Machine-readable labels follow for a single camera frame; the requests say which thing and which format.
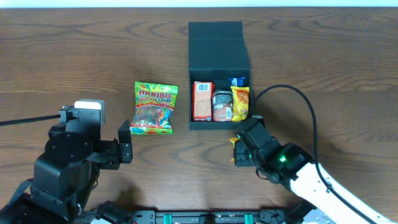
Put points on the yellow snack packet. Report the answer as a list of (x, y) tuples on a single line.
[(233, 141), (240, 103)]

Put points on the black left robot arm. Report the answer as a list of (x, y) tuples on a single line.
[(66, 174)]

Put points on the orange snack carton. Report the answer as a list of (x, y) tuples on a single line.
[(201, 101)]

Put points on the blue cookie packet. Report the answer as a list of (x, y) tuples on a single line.
[(237, 81)]

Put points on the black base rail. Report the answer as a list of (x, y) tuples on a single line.
[(230, 217)]

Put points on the brown Pringles can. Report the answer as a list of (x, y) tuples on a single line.
[(222, 103)]

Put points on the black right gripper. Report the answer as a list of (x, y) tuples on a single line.
[(240, 159)]

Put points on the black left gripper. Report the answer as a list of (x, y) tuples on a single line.
[(113, 150)]

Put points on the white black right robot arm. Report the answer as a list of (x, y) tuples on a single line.
[(317, 187)]

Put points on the Haribo gummy worms bag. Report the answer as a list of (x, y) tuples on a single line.
[(155, 104)]

